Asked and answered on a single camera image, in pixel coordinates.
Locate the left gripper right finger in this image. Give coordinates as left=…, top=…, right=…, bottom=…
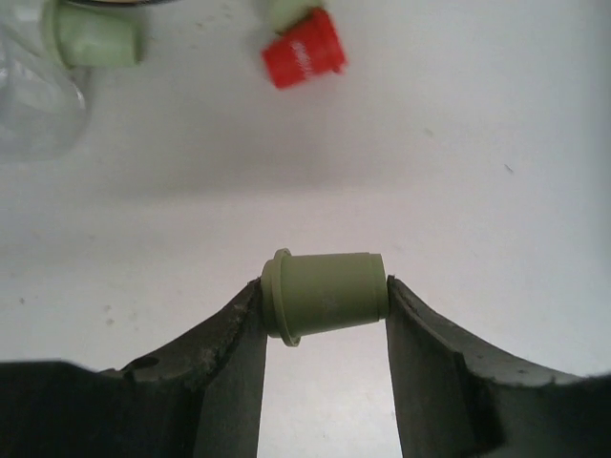
left=386, top=277, right=610, bottom=457

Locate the green capsule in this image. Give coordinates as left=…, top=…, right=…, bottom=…
left=40, top=1, right=142, bottom=68
left=264, top=0, right=312, bottom=32
left=261, top=249, right=390, bottom=347

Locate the green capsule by plate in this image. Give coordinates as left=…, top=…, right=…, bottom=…
left=264, top=0, right=312, bottom=32

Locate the clear glass cup left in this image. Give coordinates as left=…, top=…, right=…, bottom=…
left=1, top=25, right=87, bottom=163

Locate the red capsule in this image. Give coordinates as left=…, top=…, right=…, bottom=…
left=261, top=7, right=348, bottom=90

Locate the green capsule beside glass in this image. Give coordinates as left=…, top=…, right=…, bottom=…
left=40, top=1, right=142, bottom=68

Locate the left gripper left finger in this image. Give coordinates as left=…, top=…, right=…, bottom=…
left=1, top=281, right=267, bottom=457

